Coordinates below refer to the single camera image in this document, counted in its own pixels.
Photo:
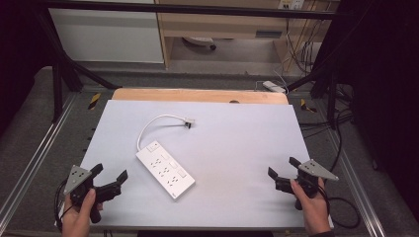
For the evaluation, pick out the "small white power strip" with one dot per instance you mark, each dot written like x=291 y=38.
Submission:
x=273 y=86

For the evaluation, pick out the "black frame crossbar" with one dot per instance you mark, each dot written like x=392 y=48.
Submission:
x=197 y=9

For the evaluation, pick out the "person's left hand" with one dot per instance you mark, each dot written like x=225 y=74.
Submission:
x=76 y=220

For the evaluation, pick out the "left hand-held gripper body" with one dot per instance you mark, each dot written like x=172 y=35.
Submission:
x=78 y=177

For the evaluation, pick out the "white wall socket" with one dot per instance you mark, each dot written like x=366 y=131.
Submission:
x=291 y=4

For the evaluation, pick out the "aluminium rail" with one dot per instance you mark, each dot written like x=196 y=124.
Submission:
x=36 y=158
x=357 y=184

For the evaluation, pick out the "white cabinet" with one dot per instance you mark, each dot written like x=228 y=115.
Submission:
x=105 y=36

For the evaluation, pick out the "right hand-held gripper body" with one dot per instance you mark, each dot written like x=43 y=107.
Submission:
x=313 y=169

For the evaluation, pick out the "wooden board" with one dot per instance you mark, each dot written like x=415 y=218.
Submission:
x=197 y=96

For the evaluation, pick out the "office chair base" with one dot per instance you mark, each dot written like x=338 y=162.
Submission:
x=199 y=41

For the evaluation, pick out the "white power plug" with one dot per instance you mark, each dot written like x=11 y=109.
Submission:
x=189 y=123

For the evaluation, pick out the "person's right hand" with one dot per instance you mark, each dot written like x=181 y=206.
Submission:
x=314 y=214

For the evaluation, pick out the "black metal stand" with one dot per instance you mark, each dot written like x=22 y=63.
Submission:
x=61 y=72
x=324 y=82

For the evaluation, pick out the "wooden desk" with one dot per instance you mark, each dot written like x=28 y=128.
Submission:
x=224 y=24

